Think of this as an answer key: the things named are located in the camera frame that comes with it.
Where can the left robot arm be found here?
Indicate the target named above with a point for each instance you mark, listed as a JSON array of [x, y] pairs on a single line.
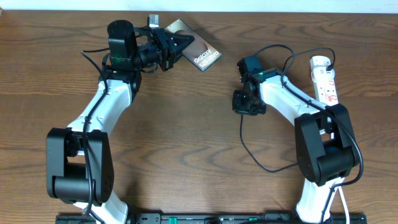
[[79, 165]]

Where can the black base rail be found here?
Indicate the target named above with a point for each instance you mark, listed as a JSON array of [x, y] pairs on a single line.
[[156, 218]]

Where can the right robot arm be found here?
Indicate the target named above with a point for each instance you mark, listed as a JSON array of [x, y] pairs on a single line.
[[327, 153]]

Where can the white power strip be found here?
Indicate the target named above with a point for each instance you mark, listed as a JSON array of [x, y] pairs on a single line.
[[323, 80]]

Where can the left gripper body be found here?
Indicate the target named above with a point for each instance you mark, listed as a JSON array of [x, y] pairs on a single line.
[[168, 47]]

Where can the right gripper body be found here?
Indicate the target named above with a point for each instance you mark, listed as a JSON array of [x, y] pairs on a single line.
[[242, 104]]

